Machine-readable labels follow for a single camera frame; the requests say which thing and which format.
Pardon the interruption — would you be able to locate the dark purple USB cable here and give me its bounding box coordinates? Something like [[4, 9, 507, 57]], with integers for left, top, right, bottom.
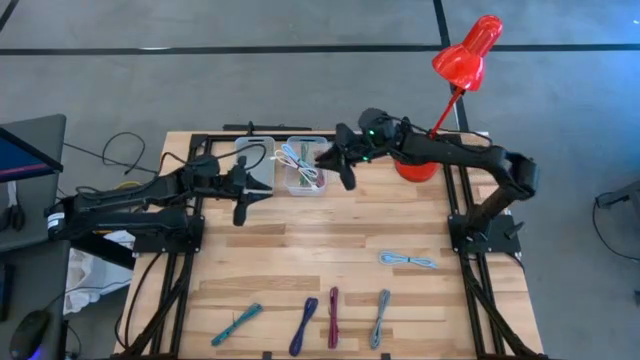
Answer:
[[288, 297, 320, 357]]

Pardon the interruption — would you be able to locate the clear plastic bin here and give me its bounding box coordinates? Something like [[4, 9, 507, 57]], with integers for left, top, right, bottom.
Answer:
[[283, 135, 329, 197], [233, 135, 277, 197]]

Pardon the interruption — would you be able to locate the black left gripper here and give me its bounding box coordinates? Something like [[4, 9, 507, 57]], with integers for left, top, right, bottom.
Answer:
[[222, 157, 275, 227]]

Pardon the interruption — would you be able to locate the cream white USB cable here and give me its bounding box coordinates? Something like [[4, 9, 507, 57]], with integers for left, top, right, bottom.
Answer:
[[273, 143, 321, 192]]

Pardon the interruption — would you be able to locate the white plastic bag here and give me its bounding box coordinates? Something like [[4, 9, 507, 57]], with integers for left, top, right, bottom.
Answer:
[[64, 229, 136, 316]]

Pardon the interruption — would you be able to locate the red desk lamp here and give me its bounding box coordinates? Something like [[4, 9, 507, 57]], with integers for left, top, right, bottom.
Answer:
[[393, 13, 504, 184]]

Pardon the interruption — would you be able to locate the black computer mouse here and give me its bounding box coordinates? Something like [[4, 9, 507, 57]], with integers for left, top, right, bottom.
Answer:
[[8, 309, 51, 360]]

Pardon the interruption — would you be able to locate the magenta USB cable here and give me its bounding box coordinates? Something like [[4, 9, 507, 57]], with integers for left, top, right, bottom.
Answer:
[[327, 286, 340, 350]]

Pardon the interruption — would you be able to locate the black floor cable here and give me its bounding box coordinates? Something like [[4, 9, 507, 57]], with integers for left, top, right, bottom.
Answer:
[[592, 192, 640, 262], [63, 131, 157, 176]]

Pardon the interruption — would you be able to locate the blue screen monitor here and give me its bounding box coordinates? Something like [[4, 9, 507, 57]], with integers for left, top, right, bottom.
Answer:
[[0, 124, 65, 184]]

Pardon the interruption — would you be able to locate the light blue USB cable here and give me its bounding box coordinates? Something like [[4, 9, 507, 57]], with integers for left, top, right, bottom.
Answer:
[[377, 248, 438, 272]]

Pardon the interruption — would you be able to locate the black aluminium table frame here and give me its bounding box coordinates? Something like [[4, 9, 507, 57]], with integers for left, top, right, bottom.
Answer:
[[114, 121, 546, 360]]

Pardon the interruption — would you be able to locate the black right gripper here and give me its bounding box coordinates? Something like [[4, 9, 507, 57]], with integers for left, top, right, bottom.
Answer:
[[313, 122, 381, 192]]

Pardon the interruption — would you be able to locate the teal USB cable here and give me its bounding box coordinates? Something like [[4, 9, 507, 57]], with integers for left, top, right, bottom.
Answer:
[[210, 302, 264, 347]]

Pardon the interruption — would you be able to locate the light purple USB cable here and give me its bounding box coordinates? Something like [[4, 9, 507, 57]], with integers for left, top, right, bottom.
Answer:
[[282, 149, 321, 182]]

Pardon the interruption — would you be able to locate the black left camera cable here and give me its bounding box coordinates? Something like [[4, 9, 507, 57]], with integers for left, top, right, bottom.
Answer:
[[214, 143, 269, 171]]

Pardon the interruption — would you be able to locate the grey zigzag braided USB cable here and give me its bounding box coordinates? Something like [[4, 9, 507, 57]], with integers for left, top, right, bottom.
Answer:
[[369, 288, 392, 350]]

